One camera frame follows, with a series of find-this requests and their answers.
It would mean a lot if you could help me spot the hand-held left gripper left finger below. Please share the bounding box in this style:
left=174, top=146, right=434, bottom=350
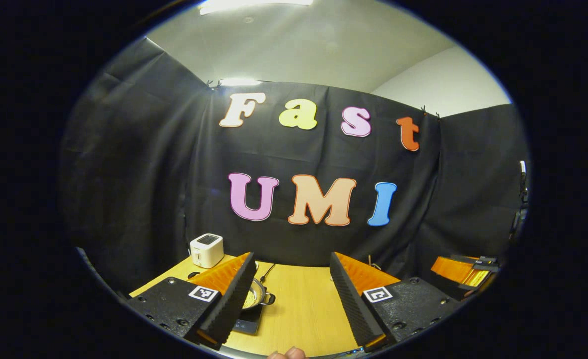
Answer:
left=125, top=252, right=257, bottom=350

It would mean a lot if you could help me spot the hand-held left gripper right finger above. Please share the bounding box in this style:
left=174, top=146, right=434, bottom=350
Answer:
left=330, top=252, right=461, bottom=352

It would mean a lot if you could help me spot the stainless steel pot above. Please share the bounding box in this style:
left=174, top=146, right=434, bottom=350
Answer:
left=242, top=278, right=276, bottom=311

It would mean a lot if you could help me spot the black induction cooktop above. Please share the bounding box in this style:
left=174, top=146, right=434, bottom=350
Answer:
left=232, top=304, right=264, bottom=335

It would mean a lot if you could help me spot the white toaster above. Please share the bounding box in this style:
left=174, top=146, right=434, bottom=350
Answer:
left=190, top=233, right=224, bottom=269

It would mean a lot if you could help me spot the black backdrop cloth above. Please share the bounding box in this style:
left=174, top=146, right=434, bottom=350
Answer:
left=60, top=37, right=530, bottom=295

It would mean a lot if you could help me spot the ceiling light panel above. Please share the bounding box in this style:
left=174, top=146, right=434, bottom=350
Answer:
left=198, top=0, right=314, bottom=15

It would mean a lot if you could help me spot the grey woven strap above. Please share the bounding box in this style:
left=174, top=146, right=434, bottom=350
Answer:
left=76, top=247, right=125, bottom=300

